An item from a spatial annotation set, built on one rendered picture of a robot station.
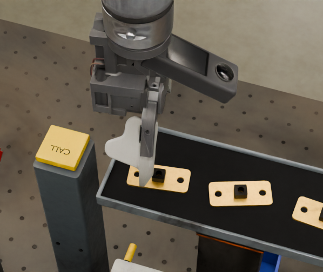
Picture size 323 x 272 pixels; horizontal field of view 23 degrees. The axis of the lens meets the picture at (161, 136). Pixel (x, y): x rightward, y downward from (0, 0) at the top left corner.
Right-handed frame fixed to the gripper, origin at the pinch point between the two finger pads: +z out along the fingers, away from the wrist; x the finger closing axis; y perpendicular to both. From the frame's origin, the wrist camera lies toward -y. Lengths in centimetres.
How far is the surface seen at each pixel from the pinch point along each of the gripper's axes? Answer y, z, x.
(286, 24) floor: -21, 125, -146
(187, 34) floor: 13, 125, -136
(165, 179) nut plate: -0.9, 9.0, 0.3
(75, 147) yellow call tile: 12.5, 9.3, -3.1
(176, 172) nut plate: -2.2, 9.0, -1.1
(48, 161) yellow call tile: 15.6, 9.5, -0.3
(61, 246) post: 16.4, 34.2, 0.1
